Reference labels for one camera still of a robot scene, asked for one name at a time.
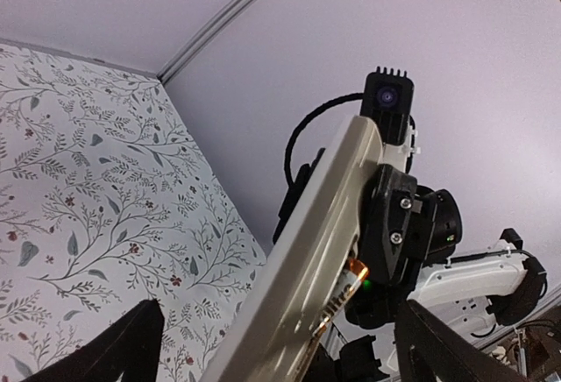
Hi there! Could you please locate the grey white remote control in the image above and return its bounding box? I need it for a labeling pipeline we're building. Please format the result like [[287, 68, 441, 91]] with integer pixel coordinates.
[[201, 116, 382, 381]]

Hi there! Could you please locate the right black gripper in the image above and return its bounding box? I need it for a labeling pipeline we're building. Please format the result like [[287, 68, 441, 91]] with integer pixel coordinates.
[[273, 147, 462, 328]]

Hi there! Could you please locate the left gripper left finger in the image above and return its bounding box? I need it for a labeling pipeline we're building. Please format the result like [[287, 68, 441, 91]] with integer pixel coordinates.
[[25, 300, 165, 382]]

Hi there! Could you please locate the floral patterned table mat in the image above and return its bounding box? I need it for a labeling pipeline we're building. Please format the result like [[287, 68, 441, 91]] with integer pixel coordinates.
[[1, 45, 266, 381]]

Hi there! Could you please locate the grey battery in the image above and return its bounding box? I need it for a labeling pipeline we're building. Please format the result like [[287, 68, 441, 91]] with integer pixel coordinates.
[[306, 257, 369, 352]]

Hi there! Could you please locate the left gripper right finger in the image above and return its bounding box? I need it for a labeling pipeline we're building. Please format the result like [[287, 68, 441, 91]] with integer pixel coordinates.
[[394, 301, 527, 382]]

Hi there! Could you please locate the right aluminium frame post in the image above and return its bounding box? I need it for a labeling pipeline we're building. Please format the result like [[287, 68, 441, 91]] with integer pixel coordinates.
[[157, 0, 258, 86]]

